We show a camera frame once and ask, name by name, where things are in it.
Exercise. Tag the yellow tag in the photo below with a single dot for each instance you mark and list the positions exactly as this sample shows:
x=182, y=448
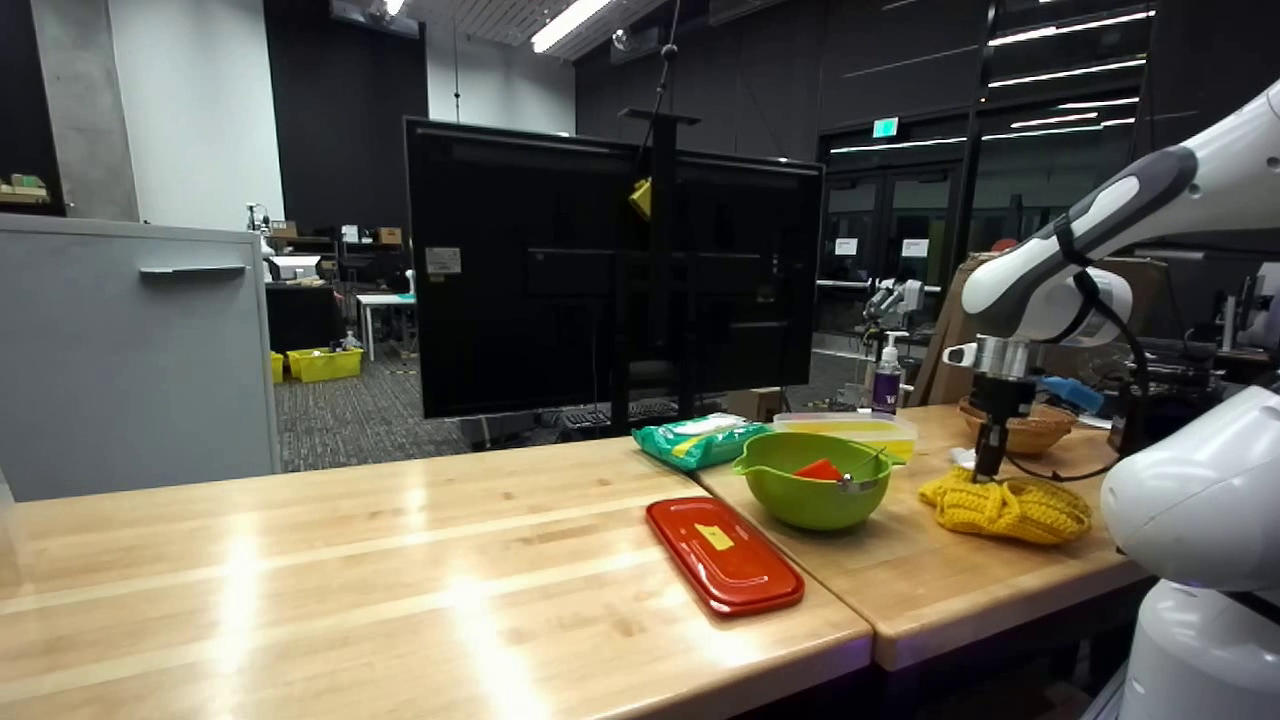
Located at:
x=640, y=199

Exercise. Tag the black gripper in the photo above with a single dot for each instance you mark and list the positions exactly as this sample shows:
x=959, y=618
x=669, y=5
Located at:
x=1000, y=397

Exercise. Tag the black stand pole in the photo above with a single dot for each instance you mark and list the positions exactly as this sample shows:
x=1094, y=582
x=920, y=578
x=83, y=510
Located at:
x=662, y=305

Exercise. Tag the wicker basket bowl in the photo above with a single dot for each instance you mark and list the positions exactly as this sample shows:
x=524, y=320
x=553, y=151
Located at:
x=1042, y=431

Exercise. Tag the purple soap pump bottle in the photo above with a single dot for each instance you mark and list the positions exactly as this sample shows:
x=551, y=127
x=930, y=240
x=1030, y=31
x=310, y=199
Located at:
x=885, y=381

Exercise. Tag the large black monitor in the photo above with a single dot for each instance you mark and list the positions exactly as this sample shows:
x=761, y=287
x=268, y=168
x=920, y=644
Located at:
x=535, y=267

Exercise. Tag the yellow plastic container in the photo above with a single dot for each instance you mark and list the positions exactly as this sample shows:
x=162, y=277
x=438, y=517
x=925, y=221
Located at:
x=866, y=431

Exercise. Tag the green bowl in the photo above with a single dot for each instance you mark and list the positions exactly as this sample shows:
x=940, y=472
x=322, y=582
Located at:
x=812, y=505

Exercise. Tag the green wipes packet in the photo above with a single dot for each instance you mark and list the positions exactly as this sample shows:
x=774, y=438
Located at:
x=695, y=441

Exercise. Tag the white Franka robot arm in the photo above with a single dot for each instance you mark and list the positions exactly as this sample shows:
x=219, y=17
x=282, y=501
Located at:
x=1203, y=492

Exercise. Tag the yellow cloth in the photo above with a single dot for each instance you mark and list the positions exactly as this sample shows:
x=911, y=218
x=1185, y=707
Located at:
x=1004, y=510

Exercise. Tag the yellow floor crate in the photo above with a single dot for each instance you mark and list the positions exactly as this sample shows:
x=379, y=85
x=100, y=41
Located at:
x=325, y=365

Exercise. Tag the lentil food in bowl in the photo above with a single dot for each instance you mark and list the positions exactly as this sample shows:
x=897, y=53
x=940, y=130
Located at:
x=820, y=470

